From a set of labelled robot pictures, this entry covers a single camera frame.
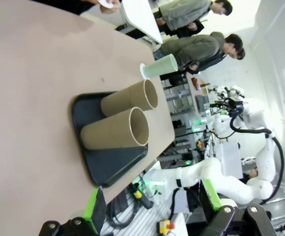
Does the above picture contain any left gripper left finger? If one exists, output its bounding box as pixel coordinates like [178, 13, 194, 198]
[38, 187, 108, 236]

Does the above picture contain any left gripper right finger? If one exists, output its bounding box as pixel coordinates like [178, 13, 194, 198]
[198, 178, 278, 236]

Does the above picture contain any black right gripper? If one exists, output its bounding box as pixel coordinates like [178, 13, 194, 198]
[209, 97, 244, 118]

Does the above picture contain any pale green cup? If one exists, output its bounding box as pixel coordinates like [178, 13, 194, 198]
[142, 54, 179, 78]

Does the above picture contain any tall brown cup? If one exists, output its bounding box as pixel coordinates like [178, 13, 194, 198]
[80, 107, 150, 150]
[100, 79, 159, 118]

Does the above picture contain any person's right hand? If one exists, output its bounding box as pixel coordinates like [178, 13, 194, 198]
[99, 0, 121, 15]

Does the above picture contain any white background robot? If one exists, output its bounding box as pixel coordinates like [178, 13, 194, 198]
[207, 85, 246, 99]

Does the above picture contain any grey metal shelf rack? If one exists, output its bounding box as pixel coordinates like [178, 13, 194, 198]
[164, 73, 211, 158]

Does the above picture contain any white equipment box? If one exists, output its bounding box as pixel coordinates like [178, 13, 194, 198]
[215, 141, 244, 179]

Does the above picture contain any black plastic tray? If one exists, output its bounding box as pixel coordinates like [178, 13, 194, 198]
[71, 91, 148, 188]

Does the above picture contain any yellow emergency stop box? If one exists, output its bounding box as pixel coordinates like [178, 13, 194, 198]
[158, 219, 175, 234]

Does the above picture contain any black-haired bystander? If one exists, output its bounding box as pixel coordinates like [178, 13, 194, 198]
[235, 48, 246, 61]

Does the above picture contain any bystander in olive jacket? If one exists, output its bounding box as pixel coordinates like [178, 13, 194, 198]
[154, 0, 233, 39]
[153, 31, 244, 74]

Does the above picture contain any large white table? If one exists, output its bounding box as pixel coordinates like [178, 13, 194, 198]
[121, 0, 163, 44]

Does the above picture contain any black cable bundle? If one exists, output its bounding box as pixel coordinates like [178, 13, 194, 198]
[107, 194, 140, 231]

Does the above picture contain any yellow black handheld switch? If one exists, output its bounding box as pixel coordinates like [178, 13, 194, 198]
[130, 183, 154, 208]

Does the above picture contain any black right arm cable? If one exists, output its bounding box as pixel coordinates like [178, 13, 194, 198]
[229, 114, 285, 205]

